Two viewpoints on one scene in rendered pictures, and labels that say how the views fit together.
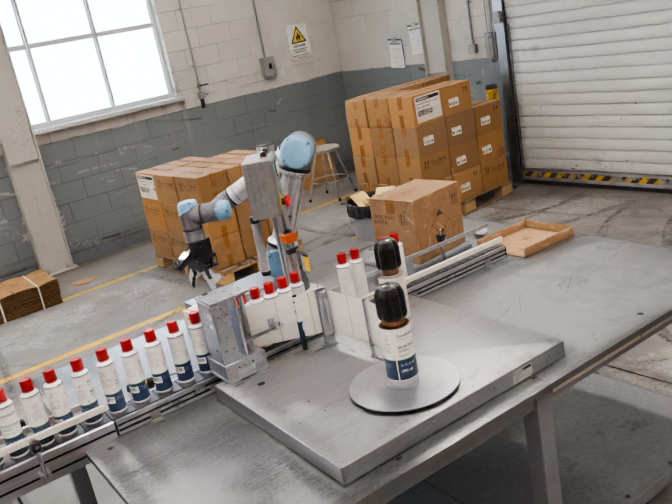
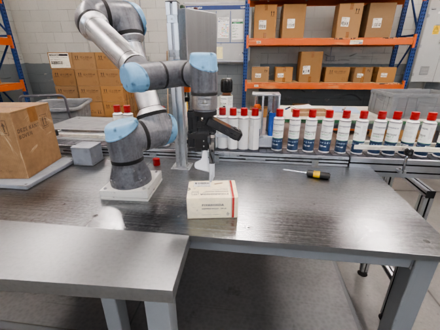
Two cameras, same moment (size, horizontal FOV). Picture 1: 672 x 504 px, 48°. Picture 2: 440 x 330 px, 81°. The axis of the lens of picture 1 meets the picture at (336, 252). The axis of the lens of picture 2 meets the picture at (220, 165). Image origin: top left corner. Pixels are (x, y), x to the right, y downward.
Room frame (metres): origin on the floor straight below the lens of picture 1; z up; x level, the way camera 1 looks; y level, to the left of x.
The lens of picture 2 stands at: (3.33, 1.03, 1.30)
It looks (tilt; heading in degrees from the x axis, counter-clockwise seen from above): 22 degrees down; 220
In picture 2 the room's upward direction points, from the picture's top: straight up
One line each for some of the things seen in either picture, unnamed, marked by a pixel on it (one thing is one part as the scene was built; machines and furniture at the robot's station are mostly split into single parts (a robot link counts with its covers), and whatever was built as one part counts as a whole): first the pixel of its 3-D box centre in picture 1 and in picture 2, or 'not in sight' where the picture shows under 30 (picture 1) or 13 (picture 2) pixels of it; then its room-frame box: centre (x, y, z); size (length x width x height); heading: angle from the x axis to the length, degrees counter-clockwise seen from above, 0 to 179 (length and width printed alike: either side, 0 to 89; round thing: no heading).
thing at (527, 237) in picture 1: (524, 237); not in sight; (3.00, -0.79, 0.85); 0.30 x 0.26 x 0.04; 122
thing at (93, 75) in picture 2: not in sight; (101, 95); (1.02, -3.63, 0.70); 1.20 x 0.82 x 1.39; 131
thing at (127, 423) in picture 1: (333, 322); (181, 150); (2.47, 0.05, 0.85); 1.65 x 0.11 x 0.05; 122
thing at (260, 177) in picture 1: (264, 185); (194, 38); (2.49, 0.19, 1.38); 0.17 x 0.10 x 0.19; 177
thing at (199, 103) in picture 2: (193, 235); (204, 103); (2.78, 0.51, 1.18); 0.08 x 0.08 x 0.05
